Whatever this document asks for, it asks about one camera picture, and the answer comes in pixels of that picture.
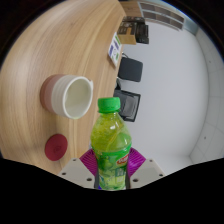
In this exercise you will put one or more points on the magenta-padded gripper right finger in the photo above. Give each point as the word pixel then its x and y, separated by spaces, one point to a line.
pixel 146 171

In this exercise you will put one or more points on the white and brown cup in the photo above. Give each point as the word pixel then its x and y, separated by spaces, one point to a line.
pixel 58 96

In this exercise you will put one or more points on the black office chair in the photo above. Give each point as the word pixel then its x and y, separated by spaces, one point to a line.
pixel 130 69

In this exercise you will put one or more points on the printed leaflet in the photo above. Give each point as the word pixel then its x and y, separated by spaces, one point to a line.
pixel 115 50

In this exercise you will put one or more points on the green drink bottle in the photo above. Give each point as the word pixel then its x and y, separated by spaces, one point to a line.
pixel 110 143

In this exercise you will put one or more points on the round red coaster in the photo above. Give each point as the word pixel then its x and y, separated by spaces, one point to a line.
pixel 56 147

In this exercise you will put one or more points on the grey mesh office chair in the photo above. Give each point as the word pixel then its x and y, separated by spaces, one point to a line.
pixel 128 105

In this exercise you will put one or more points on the wooden cabinet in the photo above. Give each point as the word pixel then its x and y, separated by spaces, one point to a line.
pixel 160 15

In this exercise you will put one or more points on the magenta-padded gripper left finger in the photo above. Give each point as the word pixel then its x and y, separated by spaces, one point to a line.
pixel 76 173

